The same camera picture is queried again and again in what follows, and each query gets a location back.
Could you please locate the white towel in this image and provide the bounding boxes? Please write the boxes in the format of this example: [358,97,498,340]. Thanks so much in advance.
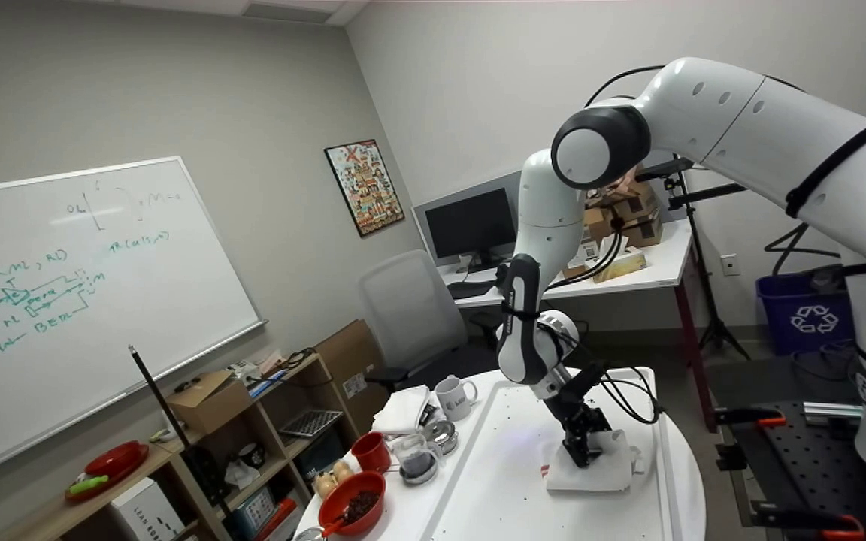
[545,424,657,495]

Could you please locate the wooden shelf unit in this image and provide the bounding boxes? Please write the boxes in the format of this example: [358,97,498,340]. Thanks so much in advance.
[0,320,392,541]

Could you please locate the stack of white napkins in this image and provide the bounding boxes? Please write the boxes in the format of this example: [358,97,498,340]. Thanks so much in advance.
[371,386,436,437]

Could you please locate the round white table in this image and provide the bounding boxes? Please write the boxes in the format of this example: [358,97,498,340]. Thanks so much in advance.
[291,364,709,541]

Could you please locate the clear glass container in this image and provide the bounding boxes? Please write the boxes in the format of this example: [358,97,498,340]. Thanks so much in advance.
[395,431,441,489]

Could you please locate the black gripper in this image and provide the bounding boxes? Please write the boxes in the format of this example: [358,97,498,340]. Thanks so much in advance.
[541,358,621,473]

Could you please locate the black computer monitor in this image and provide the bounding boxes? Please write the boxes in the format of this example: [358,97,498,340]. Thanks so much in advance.
[419,171,524,269]

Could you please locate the red bowl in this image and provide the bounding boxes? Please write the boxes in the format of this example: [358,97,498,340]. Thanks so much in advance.
[315,473,392,541]

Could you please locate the red cup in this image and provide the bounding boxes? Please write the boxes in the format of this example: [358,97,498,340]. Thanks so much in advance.
[350,431,395,479]

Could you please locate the orange handled black clamp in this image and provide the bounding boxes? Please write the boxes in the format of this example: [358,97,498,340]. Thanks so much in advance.
[751,501,866,541]
[712,403,787,433]

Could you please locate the thin black pole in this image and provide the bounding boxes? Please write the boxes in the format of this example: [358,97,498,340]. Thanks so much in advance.
[126,345,225,523]

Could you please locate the white mug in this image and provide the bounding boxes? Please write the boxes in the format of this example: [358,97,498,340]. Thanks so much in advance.
[434,374,481,420]

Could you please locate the large white tray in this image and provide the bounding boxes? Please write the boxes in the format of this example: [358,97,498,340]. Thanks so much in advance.
[420,374,685,541]

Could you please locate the red plate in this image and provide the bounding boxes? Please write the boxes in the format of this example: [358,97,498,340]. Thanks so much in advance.
[62,438,153,506]

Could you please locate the blue recycling bin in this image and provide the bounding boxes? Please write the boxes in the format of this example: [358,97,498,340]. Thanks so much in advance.
[756,269,856,358]

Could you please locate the whiteboard with green writing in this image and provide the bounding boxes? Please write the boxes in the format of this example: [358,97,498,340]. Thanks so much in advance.
[0,155,267,494]

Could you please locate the cardboard box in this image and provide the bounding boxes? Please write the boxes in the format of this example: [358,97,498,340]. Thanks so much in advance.
[165,368,253,437]

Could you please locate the tissue box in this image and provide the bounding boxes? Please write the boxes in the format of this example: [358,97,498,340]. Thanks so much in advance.
[592,246,651,287]

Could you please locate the black tripod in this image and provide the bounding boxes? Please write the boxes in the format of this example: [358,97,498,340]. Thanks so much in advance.
[640,155,757,364]

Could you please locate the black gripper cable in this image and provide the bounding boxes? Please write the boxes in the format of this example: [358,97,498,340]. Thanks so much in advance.
[597,362,669,427]

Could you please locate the colourful wall poster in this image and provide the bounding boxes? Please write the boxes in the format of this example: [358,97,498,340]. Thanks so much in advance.
[323,135,409,241]

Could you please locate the cardboard structure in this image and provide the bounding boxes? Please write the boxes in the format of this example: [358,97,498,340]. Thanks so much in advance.
[580,164,669,253]

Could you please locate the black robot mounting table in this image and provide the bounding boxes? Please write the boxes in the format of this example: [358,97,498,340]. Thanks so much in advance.
[706,356,866,541]

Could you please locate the white box appliance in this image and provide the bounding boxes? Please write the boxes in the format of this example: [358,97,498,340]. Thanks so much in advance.
[108,479,188,541]

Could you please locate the white desk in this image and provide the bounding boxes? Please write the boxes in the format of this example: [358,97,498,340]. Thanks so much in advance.
[436,214,721,433]

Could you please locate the round metal tin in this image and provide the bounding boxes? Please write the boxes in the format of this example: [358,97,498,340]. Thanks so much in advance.
[420,414,461,456]

